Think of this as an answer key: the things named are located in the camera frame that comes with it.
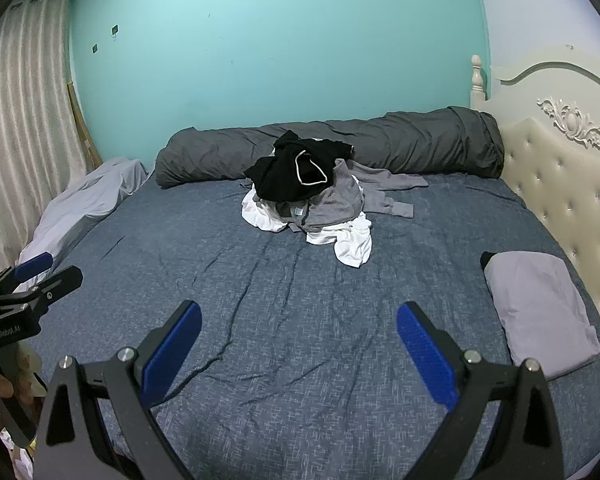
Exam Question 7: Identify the dark grey rolled duvet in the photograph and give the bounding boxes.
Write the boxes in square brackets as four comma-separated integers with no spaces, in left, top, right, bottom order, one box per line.
[155,106,505,190]

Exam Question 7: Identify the grey long-sleeve garment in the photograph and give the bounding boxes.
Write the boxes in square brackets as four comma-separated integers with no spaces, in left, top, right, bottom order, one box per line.
[280,158,429,233]

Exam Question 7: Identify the wooden poles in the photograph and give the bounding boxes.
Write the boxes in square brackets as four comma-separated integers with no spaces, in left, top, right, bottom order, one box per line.
[66,80,103,171]

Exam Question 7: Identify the crumpled light grey sheet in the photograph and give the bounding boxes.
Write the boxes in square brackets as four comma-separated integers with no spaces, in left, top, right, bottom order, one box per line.
[17,157,149,293]

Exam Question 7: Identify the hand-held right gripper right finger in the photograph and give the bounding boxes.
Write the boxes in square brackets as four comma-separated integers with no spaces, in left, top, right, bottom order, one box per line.
[396,302,566,480]

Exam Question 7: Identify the light grey pillow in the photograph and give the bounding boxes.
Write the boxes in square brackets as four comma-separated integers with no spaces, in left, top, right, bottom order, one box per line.
[482,251,600,380]

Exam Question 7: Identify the white garment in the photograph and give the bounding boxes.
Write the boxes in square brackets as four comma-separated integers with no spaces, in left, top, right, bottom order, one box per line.
[241,187,373,268]

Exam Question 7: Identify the cream tufted headboard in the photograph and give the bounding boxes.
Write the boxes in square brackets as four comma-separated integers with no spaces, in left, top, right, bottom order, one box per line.
[469,45,600,351]

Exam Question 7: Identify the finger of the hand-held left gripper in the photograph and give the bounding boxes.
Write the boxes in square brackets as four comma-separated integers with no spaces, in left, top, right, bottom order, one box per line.
[17,266,84,311]
[0,253,54,297]

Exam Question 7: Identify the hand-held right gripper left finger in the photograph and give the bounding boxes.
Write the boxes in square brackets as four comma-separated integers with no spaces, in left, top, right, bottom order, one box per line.
[32,300,202,480]

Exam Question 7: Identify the black long-sleeve sweater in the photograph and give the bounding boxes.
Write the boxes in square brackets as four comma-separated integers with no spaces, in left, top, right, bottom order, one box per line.
[244,130,356,202]

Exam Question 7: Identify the striped beige curtain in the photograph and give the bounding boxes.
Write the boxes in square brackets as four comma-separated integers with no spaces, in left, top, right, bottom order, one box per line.
[0,0,88,281]

